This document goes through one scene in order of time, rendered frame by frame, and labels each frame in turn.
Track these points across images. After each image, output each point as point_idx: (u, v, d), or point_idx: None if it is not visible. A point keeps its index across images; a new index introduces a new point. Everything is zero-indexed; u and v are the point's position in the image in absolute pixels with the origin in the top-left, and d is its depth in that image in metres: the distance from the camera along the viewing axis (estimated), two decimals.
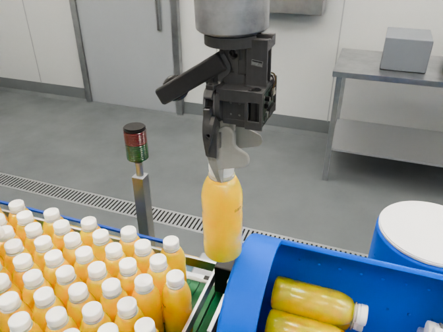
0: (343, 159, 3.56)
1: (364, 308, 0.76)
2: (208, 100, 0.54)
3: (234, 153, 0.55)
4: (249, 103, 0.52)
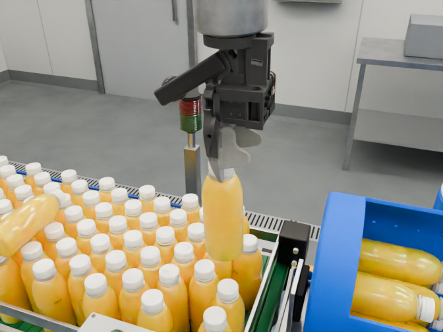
0: (362, 149, 3.53)
1: None
2: (208, 100, 0.53)
3: (235, 153, 0.55)
4: (249, 102, 0.52)
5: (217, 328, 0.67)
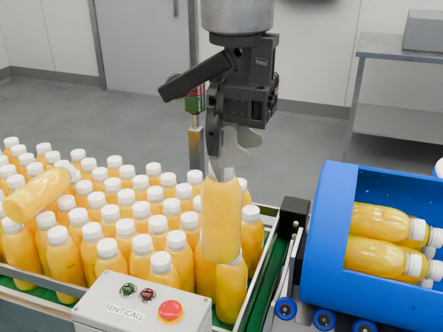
0: (361, 143, 3.58)
1: (440, 230, 0.78)
2: (211, 98, 0.54)
3: (236, 152, 0.55)
4: (252, 101, 0.53)
5: (224, 174, 0.60)
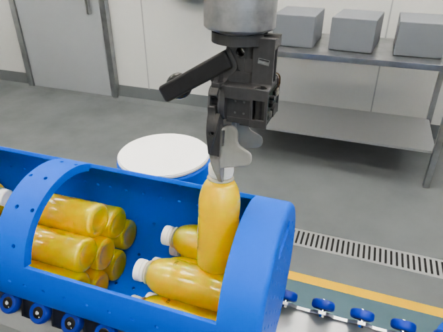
0: None
1: (2, 190, 0.90)
2: (213, 98, 0.54)
3: (236, 152, 0.55)
4: (254, 101, 0.53)
5: (224, 175, 0.60)
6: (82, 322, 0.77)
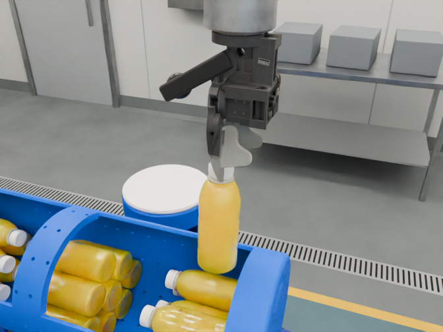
0: (257, 147, 3.76)
1: (16, 232, 0.96)
2: (213, 98, 0.54)
3: (236, 152, 0.55)
4: (254, 101, 0.53)
5: (224, 175, 0.60)
6: None
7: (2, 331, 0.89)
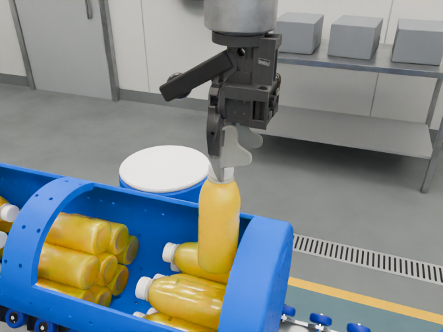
0: None
1: (8, 207, 0.92)
2: (213, 98, 0.54)
3: (236, 152, 0.55)
4: (254, 101, 0.53)
5: (224, 175, 0.60)
6: None
7: None
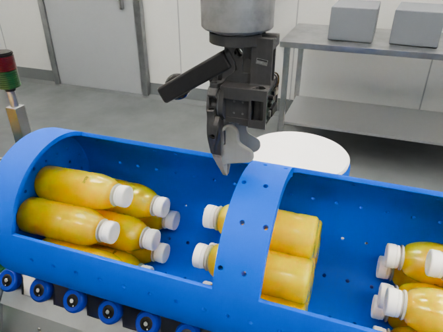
0: None
1: (161, 199, 0.75)
2: (211, 99, 0.54)
3: (238, 150, 0.56)
4: (252, 101, 0.53)
5: (439, 267, 0.55)
6: None
7: (156, 326, 0.68)
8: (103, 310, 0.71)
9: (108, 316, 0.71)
